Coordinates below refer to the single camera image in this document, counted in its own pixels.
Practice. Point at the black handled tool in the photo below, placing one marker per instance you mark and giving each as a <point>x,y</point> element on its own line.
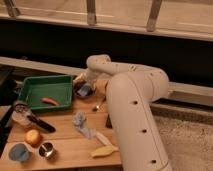
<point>44,125</point>

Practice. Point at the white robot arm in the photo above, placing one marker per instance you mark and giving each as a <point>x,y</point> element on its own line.
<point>130,90</point>

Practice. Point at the crumpled blue cloth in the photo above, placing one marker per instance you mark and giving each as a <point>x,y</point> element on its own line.
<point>79,122</point>

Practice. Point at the glass jar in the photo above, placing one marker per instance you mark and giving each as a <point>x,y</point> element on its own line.
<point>20,114</point>

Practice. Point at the black remote control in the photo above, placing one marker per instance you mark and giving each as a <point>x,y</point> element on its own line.
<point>108,122</point>

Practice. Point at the purple bowl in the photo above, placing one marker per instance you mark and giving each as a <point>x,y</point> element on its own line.
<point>77,86</point>

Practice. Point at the small metal cup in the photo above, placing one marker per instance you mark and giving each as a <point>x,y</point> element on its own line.
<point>47,150</point>

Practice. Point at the green plastic tray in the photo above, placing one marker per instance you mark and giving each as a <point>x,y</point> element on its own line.
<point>57,87</point>

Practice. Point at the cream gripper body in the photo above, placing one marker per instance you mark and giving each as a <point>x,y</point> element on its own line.
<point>79,78</point>

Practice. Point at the yellow banana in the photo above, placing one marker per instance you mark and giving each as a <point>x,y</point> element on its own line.
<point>104,151</point>

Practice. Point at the blue sponge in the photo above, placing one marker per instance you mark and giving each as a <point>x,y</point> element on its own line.
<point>85,90</point>

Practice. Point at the orange fruit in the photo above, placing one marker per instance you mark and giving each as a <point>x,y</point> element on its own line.
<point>33,137</point>

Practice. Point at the white plastic knife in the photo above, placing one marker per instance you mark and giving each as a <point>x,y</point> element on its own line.
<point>103,139</point>

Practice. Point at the blue plastic cup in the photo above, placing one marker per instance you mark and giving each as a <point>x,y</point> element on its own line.
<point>19,152</point>

